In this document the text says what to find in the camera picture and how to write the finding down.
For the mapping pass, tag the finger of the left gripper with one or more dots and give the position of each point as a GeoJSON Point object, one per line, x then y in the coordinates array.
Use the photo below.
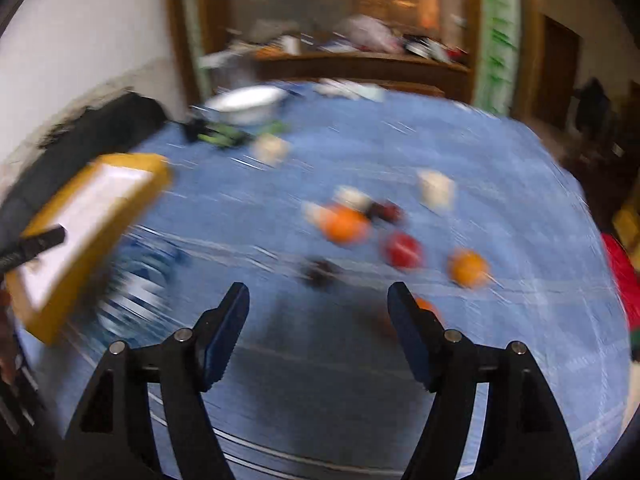
{"type": "Point", "coordinates": [28, 248]}

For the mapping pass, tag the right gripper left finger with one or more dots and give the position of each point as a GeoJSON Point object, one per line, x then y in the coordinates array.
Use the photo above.
{"type": "Point", "coordinates": [111, 436]}

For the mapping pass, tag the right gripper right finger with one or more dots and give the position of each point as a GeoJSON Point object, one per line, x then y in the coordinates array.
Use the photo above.
{"type": "Point", "coordinates": [524, 434]}

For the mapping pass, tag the small orange tangerine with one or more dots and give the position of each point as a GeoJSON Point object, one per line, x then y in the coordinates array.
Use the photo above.
{"type": "Point", "coordinates": [468, 269]}

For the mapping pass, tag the large orange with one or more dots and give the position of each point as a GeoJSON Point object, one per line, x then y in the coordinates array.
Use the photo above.
{"type": "Point", "coordinates": [344, 226]}

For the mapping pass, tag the beige round cake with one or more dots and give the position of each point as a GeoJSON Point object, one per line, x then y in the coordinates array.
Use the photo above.
{"type": "Point", "coordinates": [314, 214]}

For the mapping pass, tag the yellow tray white lining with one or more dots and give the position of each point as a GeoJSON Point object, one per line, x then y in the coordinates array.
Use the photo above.
{"type": "Point", "coordinates": [95, 208]}

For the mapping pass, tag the black sofa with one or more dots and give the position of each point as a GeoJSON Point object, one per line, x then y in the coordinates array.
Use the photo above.
{"type": "Point", "coordinates": [117, 127]}

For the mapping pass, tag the orange in tray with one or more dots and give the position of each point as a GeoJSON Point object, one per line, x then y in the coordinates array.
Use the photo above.
{"type": "Point", "coordinates": [427, 306]}

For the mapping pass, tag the black small box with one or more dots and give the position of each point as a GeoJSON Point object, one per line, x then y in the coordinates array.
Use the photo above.
{"type": "Point", "coordinates": [193, 128]}

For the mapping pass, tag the green leafy vegetable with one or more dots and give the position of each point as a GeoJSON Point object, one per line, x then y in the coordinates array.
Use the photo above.
{"type": "Point", "coordinates": [226, 137]}

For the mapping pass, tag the round white bun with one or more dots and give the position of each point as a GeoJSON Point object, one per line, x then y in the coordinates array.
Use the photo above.
{"type": "Point", "coordinates": [270, 150]}

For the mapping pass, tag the white enamel basin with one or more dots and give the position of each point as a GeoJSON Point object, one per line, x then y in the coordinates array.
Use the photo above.
{"type": "Point", "coordinates": [246, 107]}

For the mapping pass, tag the dark plum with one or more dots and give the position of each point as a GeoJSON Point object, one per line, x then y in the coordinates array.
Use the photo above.
{"type": "Point", "coordinates": [320, 273]}

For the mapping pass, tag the white corn piece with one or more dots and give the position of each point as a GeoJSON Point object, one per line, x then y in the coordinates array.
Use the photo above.
{"type": "Point", "coordinates": [437, 190]}

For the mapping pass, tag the red date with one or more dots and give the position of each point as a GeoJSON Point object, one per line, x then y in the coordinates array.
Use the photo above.
{"type": "Point", "coordinates": [387, 212]}

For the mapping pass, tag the blue plaid tablecloth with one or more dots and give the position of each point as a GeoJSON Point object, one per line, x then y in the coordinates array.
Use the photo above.
{"type": "Point", "coordinates": [318, 386]}

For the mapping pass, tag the white food cube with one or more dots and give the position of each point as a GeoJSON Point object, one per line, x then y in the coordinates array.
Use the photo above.
{"type": "Point", "coordinates": [352, 198]}

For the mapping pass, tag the white gloves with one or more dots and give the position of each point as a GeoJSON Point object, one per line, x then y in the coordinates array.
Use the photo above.
{"type": "Point", "coordinates": [347, 89]}

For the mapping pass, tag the wooden cabinet counter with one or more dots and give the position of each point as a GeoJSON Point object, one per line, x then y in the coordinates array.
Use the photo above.
{"type": "Point", "coordinates": [401, 72]}

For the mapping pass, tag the pink plastic bag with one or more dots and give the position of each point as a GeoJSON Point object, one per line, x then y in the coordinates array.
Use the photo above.
{"type": "Point", "coordinates": [368, 33]}

